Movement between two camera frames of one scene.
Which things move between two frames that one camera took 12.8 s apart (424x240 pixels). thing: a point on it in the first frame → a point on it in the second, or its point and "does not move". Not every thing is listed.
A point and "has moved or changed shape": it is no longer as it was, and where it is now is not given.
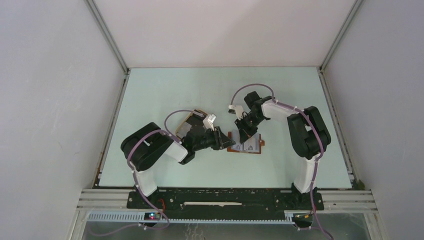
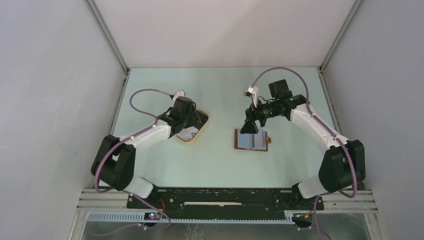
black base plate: x=225 y=203 does not move
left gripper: x=220 y=140 → x=194 y=118
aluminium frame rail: x=335 y=200 does not move
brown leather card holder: x=253 y=145 has moved or changed shape
